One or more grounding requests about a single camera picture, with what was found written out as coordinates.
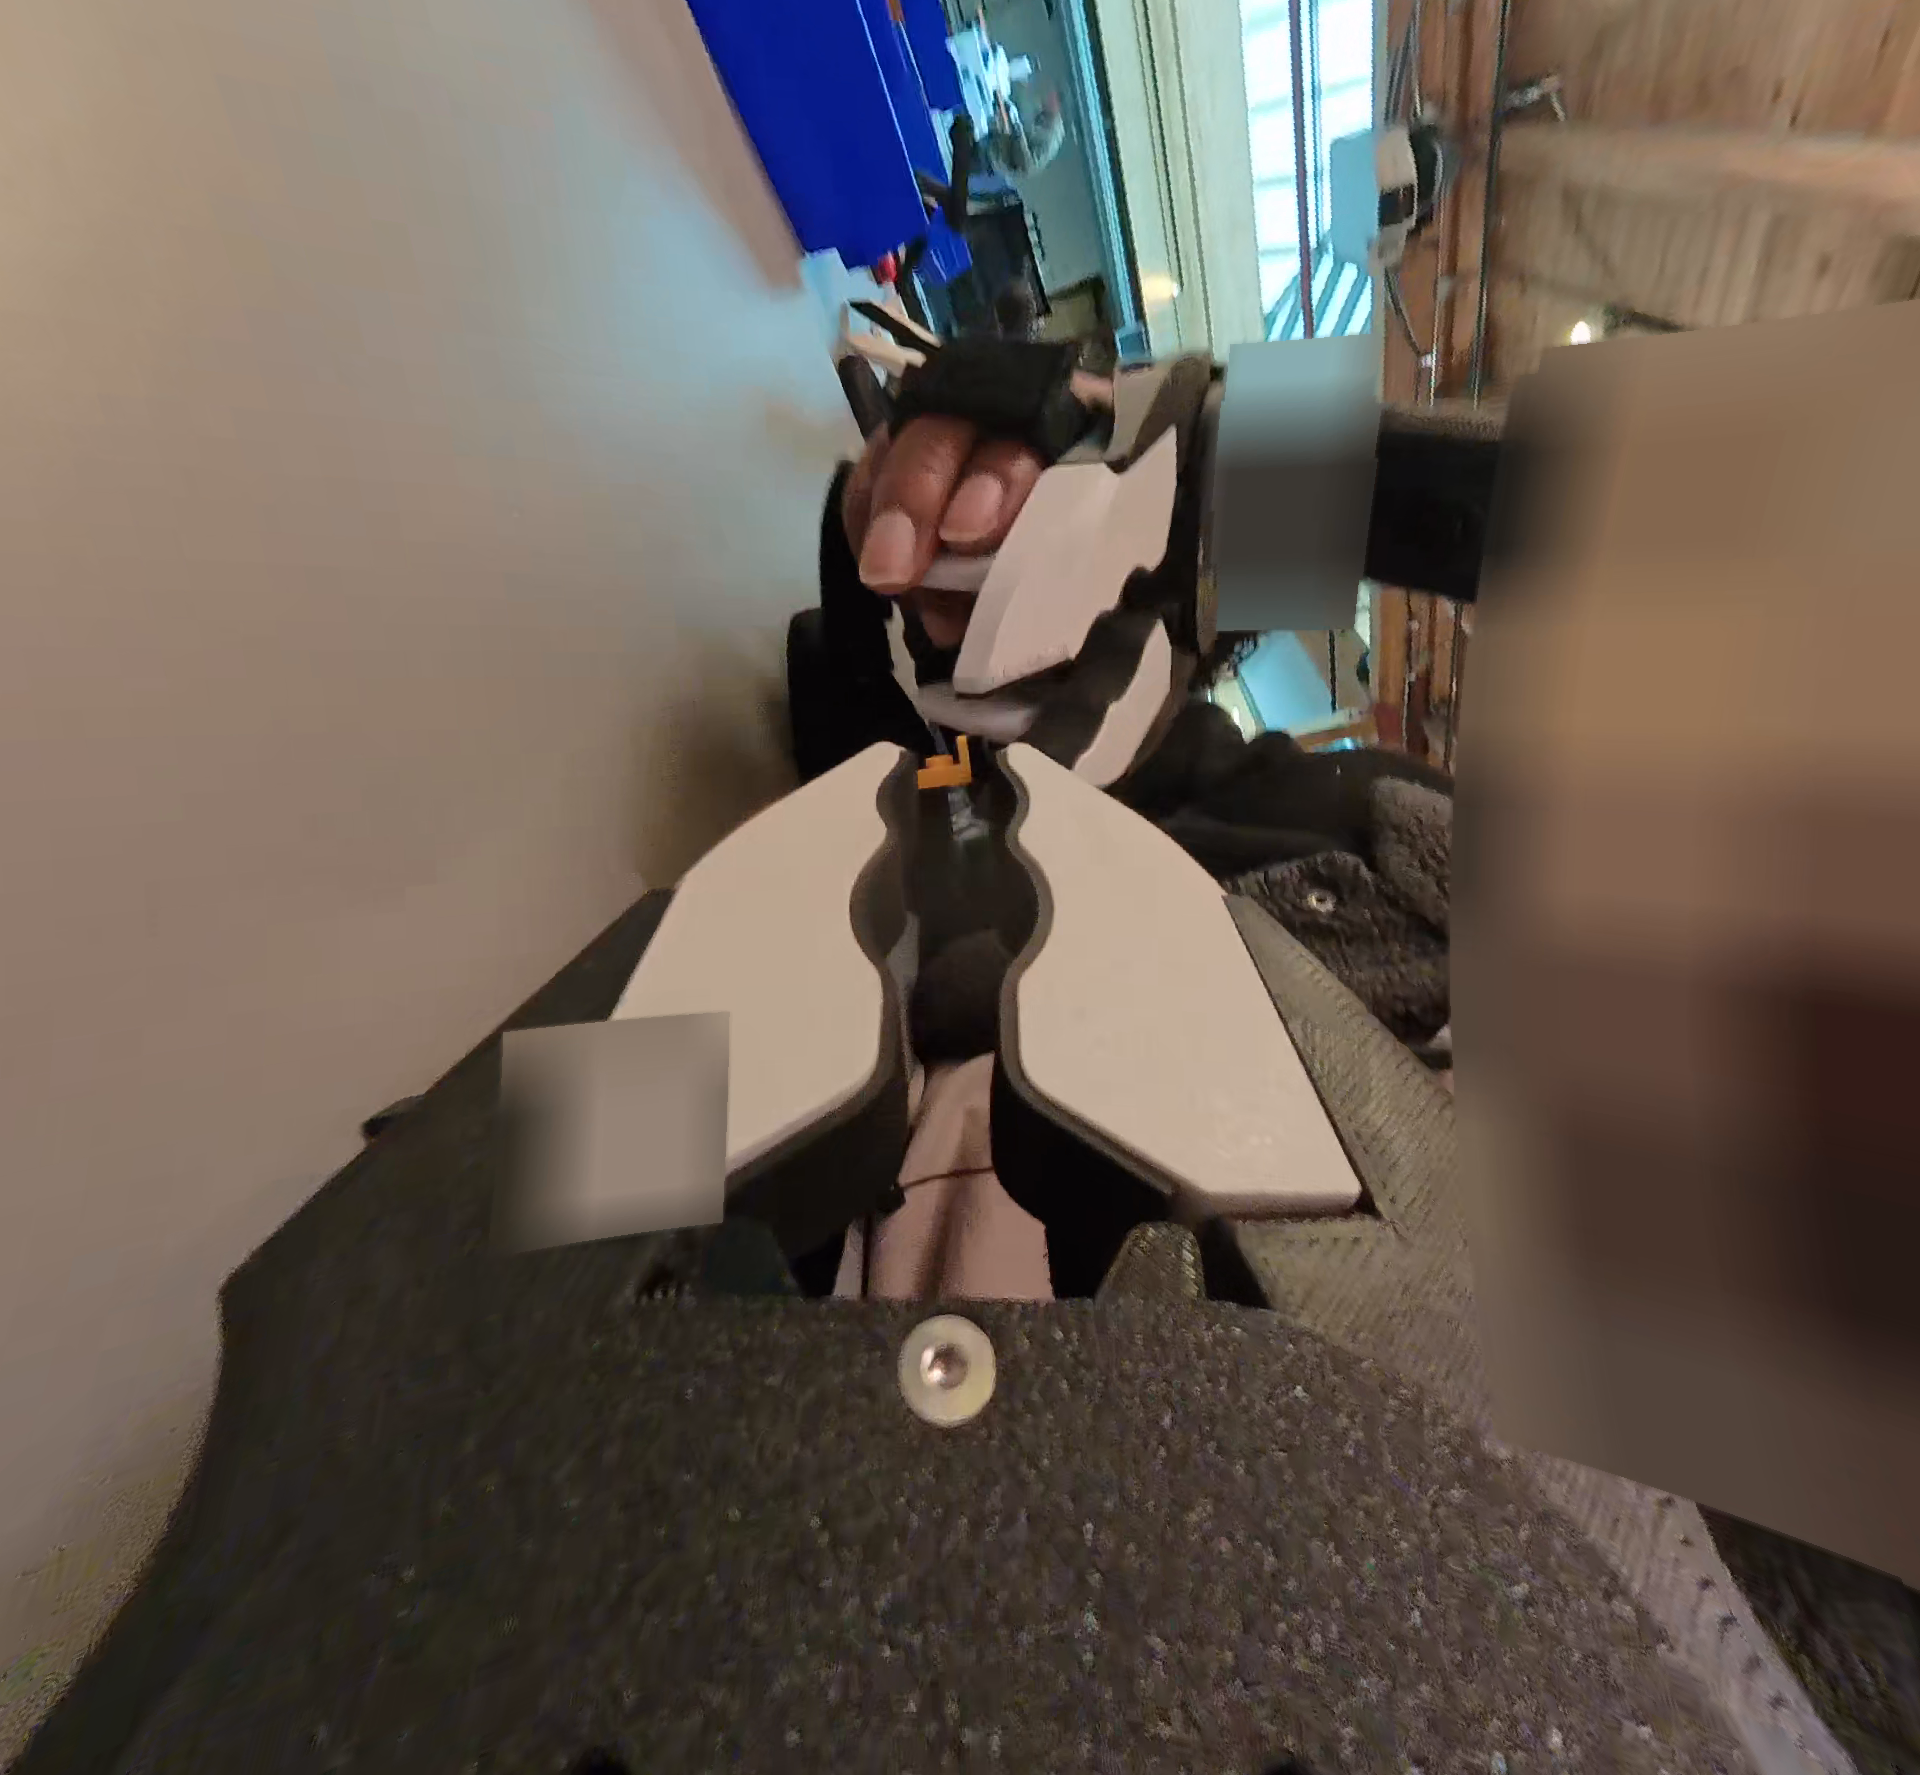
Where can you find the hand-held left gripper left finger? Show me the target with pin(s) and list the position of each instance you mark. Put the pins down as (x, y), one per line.
(779, 931)

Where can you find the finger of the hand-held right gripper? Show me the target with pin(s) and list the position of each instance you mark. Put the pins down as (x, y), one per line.
(1063, 573)
(1142, 720)

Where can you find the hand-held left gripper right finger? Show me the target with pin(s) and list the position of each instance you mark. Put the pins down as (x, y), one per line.
(1152, 1023)

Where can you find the small orange lego piece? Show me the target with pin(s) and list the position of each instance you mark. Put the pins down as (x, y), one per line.
(939, 762)

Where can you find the person's right hand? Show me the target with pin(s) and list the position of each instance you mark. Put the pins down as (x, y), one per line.
(932, 485)

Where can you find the black white handheld device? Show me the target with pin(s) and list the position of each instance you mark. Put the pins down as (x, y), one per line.
(886, 360)

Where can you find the blue plastic bin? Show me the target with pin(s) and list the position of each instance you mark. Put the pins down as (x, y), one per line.
(939, 49)
(779, 31)

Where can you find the white wall box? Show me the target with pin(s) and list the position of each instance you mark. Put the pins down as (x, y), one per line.
(1391, 191)

